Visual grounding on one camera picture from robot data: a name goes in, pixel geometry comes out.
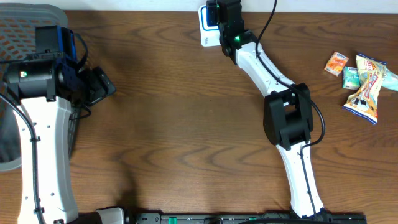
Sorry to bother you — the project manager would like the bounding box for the orange Kleenex tissue pack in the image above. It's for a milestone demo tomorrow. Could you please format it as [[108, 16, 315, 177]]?
[[324, 52, 349, 76]]

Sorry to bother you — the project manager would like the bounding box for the green Kleenex tissue pack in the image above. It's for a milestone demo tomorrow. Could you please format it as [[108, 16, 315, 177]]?
[[342, 67, 361, 90]]

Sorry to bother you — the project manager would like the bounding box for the yellow snack chip bag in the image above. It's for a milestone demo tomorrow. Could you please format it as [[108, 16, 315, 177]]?
[[342, 54, 386, 124]]

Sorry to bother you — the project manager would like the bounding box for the large wet wipes pack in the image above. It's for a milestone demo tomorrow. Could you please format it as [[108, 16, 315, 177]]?
[[382, 65, 398, 91]]

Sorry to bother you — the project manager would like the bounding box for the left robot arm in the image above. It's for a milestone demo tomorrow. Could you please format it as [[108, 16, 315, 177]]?
[[3, 26, 129, 224]]

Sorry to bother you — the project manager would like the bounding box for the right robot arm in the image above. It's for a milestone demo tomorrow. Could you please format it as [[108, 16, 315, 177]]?
[[203, 0, 324, 221]]

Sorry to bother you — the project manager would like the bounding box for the white barcode scanner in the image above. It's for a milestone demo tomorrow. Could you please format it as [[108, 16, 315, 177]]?
[[198, 5, 220, 47]]

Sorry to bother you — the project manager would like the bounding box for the grey plastic mesh basket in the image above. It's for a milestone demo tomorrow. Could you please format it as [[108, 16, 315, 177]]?
[[0, 3, 81, 172]]

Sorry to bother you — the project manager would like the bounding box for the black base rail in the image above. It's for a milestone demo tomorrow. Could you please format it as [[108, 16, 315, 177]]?
[[124, 212, 367, 224]]

